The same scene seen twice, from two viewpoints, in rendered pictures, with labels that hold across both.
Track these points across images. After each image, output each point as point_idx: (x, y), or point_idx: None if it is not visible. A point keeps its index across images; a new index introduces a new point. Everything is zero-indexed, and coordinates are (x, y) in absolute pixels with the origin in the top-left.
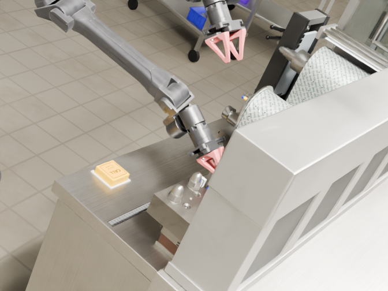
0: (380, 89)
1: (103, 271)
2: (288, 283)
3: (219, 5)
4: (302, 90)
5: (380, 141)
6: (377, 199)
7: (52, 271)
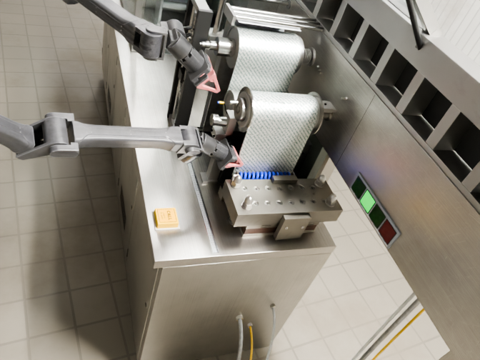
0: None
1: (221, 276)
2: None
3: (193, 52)
4: (241, 69)
5: None
6: None
7: (172, 302)
